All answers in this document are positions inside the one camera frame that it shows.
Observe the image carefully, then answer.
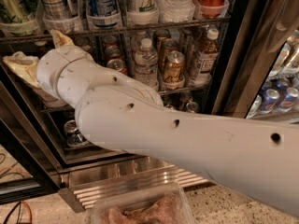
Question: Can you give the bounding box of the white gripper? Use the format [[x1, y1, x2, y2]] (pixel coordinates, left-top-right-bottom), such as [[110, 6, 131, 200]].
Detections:
[[3, 29, 91, 99]]

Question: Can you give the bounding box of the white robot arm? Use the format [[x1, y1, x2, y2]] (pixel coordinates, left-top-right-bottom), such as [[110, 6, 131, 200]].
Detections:
[[3, 32, 299, 217]]

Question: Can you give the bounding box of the blue white can top shelf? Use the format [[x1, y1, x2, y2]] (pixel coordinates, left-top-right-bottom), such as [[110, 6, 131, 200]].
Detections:
[[87, 0, 121, 30]]

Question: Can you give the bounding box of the red cola can front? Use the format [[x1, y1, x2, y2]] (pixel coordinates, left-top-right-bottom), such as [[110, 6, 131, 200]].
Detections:
[[107, 59, 128, 75]]

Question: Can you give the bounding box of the blue pepsi can bottom shelf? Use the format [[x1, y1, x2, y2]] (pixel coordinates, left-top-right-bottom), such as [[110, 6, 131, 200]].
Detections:
[[64, 119, 88, 147]]

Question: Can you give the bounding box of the clear water bottle middle shelf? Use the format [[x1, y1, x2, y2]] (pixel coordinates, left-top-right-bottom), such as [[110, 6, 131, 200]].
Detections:
[[134, 38, 158, 88]]

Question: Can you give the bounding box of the white arizona can top shelf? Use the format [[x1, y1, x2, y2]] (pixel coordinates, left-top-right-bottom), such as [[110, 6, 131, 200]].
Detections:
[[126, 0, 159, 26]]

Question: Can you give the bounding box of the gold can middle shelf front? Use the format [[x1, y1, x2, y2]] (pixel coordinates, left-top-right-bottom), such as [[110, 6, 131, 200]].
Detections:
[[162, 50, 185, 90]]

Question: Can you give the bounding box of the gold can shelf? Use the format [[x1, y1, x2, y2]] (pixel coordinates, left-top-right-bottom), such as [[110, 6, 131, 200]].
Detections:
[[186, 102, 200, 113], [162, 50, 185, 90]]

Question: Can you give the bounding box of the clear bottle top shelf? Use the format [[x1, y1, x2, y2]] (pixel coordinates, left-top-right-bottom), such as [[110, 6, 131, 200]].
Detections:
[[155, 0, 195, 23]]

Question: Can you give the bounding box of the steel fridge vent grille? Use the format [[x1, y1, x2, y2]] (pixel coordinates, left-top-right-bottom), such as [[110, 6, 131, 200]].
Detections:
[[58, 157, 207, 212]]

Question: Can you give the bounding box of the gold can bottom shelf right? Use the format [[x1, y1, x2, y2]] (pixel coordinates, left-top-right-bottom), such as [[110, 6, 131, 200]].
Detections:
[[186, 102, 200, 113]]

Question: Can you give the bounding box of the tea bottle right middle shelf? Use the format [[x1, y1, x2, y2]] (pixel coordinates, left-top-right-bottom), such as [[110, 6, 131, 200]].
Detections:
[[188, 27, 219, 80]]

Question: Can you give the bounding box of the clear plastic bin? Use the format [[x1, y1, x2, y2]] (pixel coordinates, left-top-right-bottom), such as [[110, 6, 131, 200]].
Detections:
[[91, 183, 194, 224]]

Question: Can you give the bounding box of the top wire shelf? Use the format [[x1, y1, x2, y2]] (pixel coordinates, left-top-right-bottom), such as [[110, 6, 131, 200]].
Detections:
[[0, 16, 231, 44]]

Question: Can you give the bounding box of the orange cable on floor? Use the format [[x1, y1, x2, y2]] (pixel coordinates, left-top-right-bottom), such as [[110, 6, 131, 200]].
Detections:
[[2, 200, 34, 224]]

